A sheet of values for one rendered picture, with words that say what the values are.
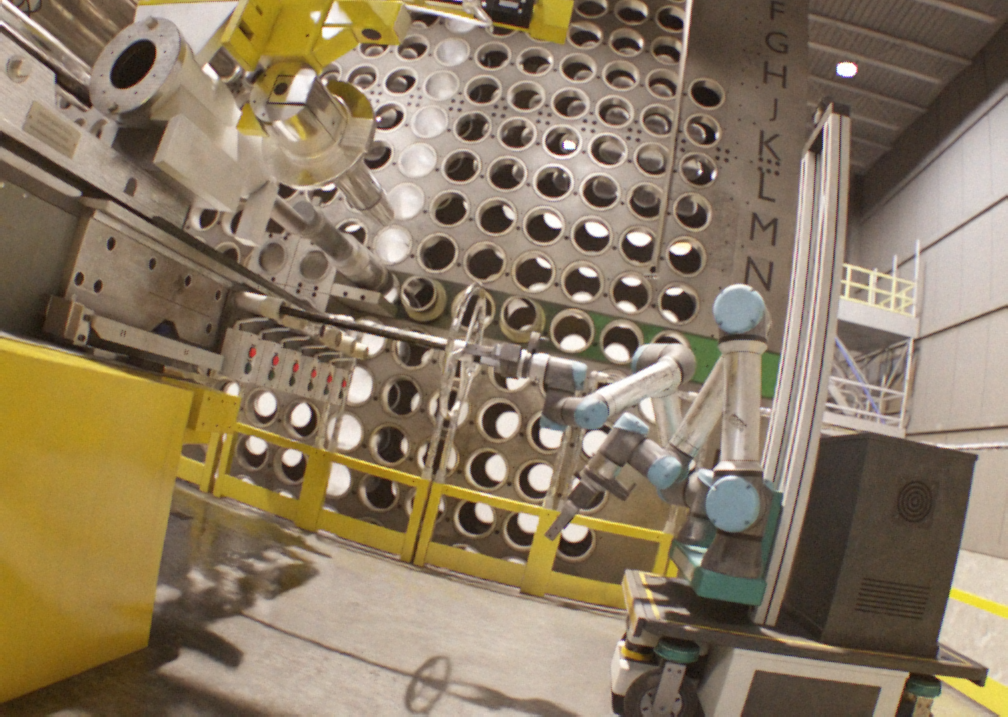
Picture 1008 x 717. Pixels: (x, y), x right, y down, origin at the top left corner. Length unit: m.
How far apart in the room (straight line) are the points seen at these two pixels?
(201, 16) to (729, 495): 1.83
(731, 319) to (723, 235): 2.57
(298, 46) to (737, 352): 1.42
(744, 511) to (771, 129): 3.30
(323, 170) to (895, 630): 2.05
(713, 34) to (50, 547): 4.51
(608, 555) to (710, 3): 3.68
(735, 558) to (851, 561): 0.32
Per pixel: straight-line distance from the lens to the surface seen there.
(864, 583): 1.71
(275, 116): 1.90
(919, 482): 1.75
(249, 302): 2.08
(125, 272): 1.71
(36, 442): 1.08
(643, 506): 3.74
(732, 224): 4.05
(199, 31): 1.97
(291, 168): 2.12
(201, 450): 4.39
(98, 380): 1.15
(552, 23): 2.24
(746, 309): 1.46
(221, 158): 1.89
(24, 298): 1.53
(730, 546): 1.55
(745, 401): 1.45
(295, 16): 2.05
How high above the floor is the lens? 0.66
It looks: 8 degrees up
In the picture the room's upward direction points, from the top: 14 degrees clockwise
